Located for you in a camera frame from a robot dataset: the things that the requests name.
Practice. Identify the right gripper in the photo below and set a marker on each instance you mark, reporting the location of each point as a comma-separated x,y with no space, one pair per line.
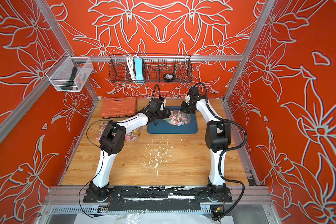
187,108

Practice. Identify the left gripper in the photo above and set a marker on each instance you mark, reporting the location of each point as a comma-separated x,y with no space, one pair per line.
166,111

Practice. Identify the blue plastic tray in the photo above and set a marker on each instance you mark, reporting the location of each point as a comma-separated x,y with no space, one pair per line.
160,126

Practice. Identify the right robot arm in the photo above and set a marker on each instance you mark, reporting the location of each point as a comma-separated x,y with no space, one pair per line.
217,139

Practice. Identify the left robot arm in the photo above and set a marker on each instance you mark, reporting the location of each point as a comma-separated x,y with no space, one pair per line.
112,142

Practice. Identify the small black device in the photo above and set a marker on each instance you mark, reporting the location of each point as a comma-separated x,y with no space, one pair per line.
168,76

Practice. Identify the orange tool case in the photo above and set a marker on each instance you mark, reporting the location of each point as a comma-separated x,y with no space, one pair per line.
118,107

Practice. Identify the light blue power bank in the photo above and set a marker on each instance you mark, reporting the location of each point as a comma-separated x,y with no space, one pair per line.
139,69

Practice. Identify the green black screwdriver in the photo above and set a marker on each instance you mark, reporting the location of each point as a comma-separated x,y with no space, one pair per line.
67,86

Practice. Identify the clear acrylic box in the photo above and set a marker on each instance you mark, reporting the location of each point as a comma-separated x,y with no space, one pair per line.
60,71

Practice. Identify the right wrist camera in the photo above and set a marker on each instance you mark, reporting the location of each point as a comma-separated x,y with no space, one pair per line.
187,98

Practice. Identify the black wire basket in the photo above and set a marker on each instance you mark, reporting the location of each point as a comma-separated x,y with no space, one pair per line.
155,66

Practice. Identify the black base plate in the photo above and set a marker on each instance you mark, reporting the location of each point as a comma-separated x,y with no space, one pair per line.
140,193

